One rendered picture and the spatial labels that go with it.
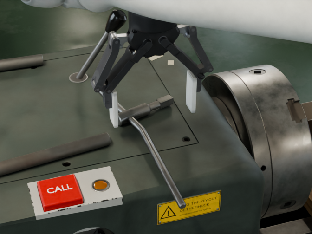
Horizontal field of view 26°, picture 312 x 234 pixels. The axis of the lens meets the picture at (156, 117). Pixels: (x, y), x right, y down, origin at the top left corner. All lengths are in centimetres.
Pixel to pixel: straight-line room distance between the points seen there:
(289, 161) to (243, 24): 57
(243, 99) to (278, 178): 16
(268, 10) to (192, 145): 42
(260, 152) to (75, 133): 35
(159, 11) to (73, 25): 338
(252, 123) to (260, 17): 53
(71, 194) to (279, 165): 44
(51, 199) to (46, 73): 37
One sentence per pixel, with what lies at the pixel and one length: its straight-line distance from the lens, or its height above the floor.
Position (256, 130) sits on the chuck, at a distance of 128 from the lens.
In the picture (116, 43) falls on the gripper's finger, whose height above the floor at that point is 145.
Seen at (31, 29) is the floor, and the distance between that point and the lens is 415.
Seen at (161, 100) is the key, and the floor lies 127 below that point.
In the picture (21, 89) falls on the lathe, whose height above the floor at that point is 126.
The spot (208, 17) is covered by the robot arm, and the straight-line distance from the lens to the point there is 78.
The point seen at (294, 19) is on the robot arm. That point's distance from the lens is 78.
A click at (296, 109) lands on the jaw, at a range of 133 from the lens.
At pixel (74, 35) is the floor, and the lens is 404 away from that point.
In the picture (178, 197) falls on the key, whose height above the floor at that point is 127.
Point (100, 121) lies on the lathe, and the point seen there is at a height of 126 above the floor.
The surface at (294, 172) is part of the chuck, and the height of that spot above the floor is 112.
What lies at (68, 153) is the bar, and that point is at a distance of 111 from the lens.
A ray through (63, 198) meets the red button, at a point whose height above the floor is 127.
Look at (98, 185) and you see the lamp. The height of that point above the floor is 126.
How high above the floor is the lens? 197
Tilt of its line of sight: 36 degrees down
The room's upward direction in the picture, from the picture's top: straight up
